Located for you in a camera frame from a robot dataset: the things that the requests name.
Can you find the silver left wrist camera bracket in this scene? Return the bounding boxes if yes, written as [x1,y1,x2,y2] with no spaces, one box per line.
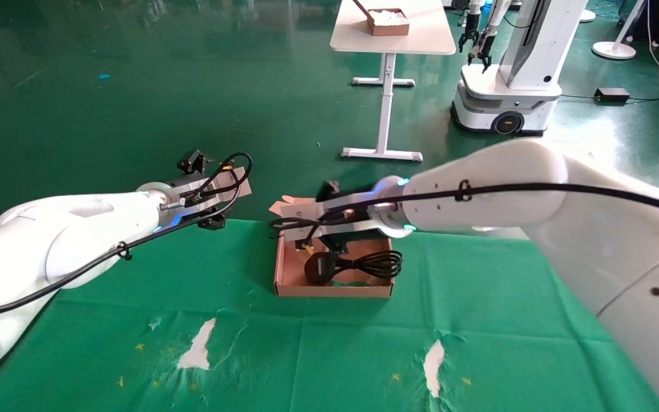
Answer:
[166,166,254,223]

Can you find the white wheeled background robot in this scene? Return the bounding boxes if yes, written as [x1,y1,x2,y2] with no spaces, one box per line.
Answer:
[450,0,589,136]

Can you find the black power cable with plug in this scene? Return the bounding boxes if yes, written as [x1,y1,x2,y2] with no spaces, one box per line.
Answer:
[304,249,404,285]

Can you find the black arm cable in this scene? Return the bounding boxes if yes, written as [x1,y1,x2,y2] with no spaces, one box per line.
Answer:
[269,180,659,251]
[0,152,254,321]

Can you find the black floor cable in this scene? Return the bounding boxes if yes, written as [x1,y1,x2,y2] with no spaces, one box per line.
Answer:
[559,90,659,105]

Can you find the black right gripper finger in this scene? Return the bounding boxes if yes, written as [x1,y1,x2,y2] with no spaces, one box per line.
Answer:
[307,232,348,256]
[317,180,342,202]

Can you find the small black background gripper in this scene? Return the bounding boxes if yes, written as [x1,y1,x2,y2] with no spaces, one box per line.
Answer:
[459,23,479,54]
[468,31,497,74]

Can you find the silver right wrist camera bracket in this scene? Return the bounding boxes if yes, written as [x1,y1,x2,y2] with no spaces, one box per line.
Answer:
[280,192,379,236]

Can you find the white floor stand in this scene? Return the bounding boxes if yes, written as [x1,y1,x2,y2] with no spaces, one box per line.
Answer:
[591,0,649,61]

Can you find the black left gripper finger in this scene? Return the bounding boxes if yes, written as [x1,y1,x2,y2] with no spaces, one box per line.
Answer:
[197,211,228,231]
[177,149,215,176]

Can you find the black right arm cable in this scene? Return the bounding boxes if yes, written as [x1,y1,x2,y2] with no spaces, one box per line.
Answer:
[269,180,659,251]

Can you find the white items in small box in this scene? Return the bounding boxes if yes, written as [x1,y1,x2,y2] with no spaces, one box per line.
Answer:
[370,9,408,25]

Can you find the small brown cardboard box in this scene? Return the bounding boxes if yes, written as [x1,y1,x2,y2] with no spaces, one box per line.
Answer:
[352,0,410,37]

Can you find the open brown cardboard box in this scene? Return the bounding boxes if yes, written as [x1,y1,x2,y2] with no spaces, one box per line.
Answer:
[268,196,394,298]

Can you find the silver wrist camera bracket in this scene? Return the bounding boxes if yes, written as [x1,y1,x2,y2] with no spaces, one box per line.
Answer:
[166,166,254,223]
[280,192,379,236]

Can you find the white pedestal table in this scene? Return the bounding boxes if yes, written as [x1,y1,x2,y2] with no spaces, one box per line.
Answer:
[329,0,457,164]

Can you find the black floor power brick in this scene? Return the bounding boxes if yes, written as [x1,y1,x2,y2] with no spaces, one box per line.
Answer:
[594,88,631,104]

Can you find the green tablecloth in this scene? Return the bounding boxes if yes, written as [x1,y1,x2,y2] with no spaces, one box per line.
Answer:
[0,219,659,412]

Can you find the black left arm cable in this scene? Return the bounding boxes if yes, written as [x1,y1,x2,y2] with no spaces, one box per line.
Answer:
[0,152,254,321]

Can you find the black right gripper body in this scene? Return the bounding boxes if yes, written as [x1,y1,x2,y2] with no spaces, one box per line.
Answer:
[338,184,386,202]

